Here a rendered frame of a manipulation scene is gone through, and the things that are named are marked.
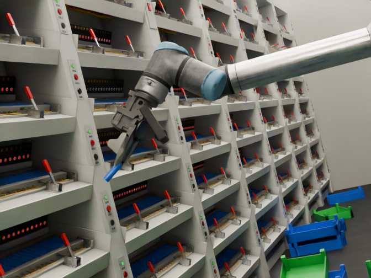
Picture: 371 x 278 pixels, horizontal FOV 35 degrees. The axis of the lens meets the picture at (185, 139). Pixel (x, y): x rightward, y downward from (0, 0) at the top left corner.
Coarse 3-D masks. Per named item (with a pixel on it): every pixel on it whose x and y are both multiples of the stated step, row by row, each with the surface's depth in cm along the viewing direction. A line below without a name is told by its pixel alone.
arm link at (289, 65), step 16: (352, 32) 167; (368, 32) 164; (304, 48) 169; (320, 48) 167; (336, 48) 166; (352, 48) 165; (368, 48) 164; (240, 64) 173; (256, 64) 171; (272, 64) 170; (288, 64) 169; (304, 64) 168; (320, 64) 168; (336, 64) 168; (240, 80) 172; (256, 80) 172; (272, 80) 172; (224, 96) 177
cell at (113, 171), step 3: (114, 165) 161; (117, 165) 161; (120, 165) 161; (114, 168) 160; (117, 168) 161; (111, 171) 160; (114, 171) 160; (117, 171) 161; (108, 174) 160; (111, 174) 160; (114, 174) 161; (105, 177) 160; (108, 177) 160; (111, 177) 161; (108, 180) 161
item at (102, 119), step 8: (88, 96) 211; (96, 96) 216; (104, 96) 222; (112, 96) 228; (120, 96) 235; (128, 96) 240; (168, 96) 233; (160, 104) 235; (168, 104) 234; (96, 112) 188; (104, 112) 191; (112, 112) 194; (152, 112) 219; (160, 112) 226; (96, 120) 180; (104, 120) 185; (160, 120) 228; (96, 128) 181
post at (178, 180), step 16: (112, 16) 240; (144, 16) 235; (112, 32) 240; (128, 32) 238; (144, 32) 235; (112, 48) 241; (128, 80) 239; (176, 112) 240; (176, 128) 236; (160, 176) 238; (176, 176) 235; (192, 192) 236; (192, 224) 234; (160, 240) 240; (208, 240) 239; (208, 256) 235; (208, 272) 234
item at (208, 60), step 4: (192, 52) 285; (192, 56) 302; (196, 56) 302; (200, 56) 301; (204, 56) 300; (208, 56) 299; (200, 60) 299; (204, 60) 300; (208, 60) 299; (212, 60) 299; (208, 64) 300
